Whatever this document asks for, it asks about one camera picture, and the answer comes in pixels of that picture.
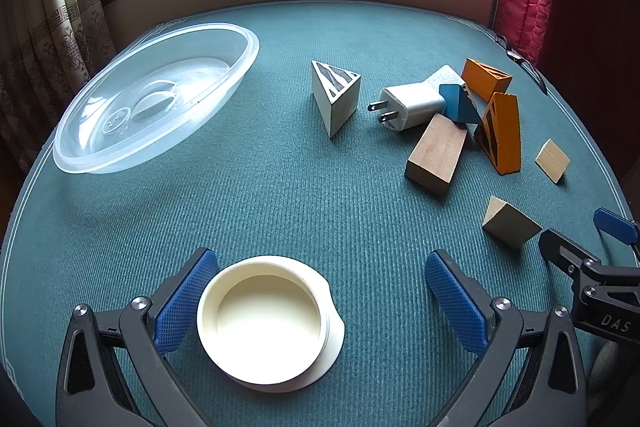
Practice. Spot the white striped triangular block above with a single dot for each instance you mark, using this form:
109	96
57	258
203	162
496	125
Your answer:
332	99
442	76

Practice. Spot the clear plastic bowl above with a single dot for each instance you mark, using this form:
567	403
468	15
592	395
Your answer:
150	97

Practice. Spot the triangular wooden block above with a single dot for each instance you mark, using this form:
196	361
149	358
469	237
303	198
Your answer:
510	223

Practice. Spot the orange striped triangular block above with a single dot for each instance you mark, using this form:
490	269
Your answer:
487	79
504	134

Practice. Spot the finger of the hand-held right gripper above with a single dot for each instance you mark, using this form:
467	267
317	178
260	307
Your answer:
617	223
565	252

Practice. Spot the blue triangular block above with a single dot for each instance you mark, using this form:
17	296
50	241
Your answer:
457	104

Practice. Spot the small square wooden block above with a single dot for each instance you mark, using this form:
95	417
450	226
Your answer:
552	159

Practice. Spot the rectangular wooden block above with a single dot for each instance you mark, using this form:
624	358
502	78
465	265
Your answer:
435	154

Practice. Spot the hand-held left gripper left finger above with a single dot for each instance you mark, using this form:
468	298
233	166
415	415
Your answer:
185	302

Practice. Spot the cream round cup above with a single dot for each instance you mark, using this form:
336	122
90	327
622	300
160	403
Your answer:
265	312

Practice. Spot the white charger plug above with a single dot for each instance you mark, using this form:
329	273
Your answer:
415	107

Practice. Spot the beige patterned curtain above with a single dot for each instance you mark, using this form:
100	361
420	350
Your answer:
55	32

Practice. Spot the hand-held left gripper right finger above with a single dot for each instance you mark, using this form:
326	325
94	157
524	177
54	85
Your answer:
455	302

